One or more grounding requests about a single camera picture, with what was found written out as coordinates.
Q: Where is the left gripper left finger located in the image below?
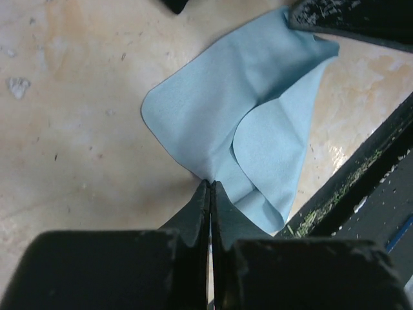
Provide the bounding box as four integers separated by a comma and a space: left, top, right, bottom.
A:
11, 181, 210, 309

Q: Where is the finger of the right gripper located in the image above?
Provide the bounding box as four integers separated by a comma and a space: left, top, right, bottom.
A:
288, 0, 412, 52

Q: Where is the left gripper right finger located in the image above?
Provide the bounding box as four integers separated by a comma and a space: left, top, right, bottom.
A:
211, 181, 408, 309

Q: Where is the light blue cleaning cloth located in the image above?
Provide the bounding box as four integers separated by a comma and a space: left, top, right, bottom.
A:
141, 6, 339, 233

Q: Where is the black floral t-shirt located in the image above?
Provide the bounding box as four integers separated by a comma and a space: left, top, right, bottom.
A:
161, 0, 188, 15

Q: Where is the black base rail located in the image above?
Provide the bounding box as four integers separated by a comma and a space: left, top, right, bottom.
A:
274, 93, 413, 310

